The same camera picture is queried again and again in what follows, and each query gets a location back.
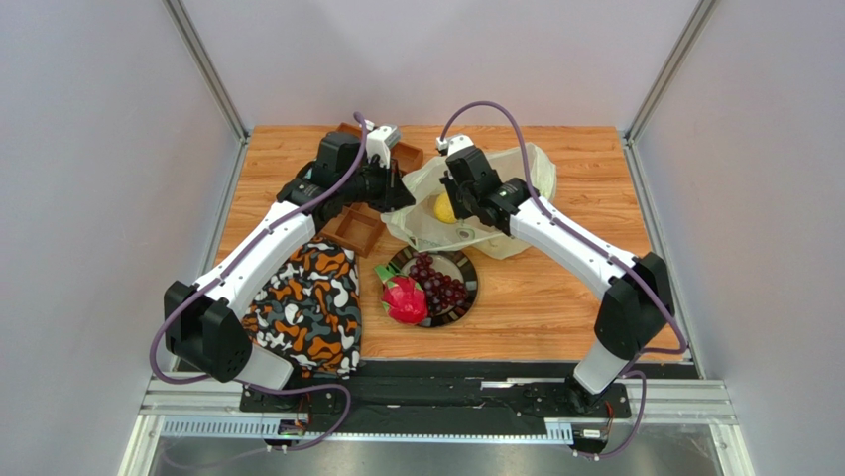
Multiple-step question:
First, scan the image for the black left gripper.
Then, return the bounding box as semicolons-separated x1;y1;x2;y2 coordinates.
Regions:
338;156;416;214

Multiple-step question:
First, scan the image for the translucent plastic bag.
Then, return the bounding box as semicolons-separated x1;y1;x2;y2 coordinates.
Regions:
381;142;557;260

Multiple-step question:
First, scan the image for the yellow lemon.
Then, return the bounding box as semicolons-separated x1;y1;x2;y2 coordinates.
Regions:
432;192;458;224

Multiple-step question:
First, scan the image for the dark red grape bunch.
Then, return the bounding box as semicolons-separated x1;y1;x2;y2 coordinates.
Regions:
408;253;468;317

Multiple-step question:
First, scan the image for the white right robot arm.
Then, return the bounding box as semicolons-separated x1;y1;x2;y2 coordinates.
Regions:
437;143;673;396

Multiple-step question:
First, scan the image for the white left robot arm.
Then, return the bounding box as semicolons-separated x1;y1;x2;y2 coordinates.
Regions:
154;125;415;392

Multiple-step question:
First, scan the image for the wooden compartment tray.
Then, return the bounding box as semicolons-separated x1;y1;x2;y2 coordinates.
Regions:
319;140;423;258

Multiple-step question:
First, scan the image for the black round plate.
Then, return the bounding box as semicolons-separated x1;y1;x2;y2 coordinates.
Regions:
375;247;478;328

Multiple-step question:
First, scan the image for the red dragon fruit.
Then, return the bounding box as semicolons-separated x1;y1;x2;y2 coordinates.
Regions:
375;265;428;325

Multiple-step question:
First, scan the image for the camouflage patterned cloth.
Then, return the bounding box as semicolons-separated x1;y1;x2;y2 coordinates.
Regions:
242;237;363;377

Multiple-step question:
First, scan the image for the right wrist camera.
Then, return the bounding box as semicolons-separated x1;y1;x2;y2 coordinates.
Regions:
435;134;474;157

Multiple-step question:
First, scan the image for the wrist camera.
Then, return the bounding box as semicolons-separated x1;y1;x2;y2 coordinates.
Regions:
365;120;402;169
435;134;474;157

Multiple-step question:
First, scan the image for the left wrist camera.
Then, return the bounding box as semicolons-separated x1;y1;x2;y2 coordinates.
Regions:
365;120;402;169

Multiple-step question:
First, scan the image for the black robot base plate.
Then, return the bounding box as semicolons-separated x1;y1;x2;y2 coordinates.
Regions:
240;360;634;436

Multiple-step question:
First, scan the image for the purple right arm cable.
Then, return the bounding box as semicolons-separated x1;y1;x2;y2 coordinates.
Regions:
439;100;689;461

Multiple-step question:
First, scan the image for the aluminium frame rail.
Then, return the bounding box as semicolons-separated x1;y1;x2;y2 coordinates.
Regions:
119;360;754;475

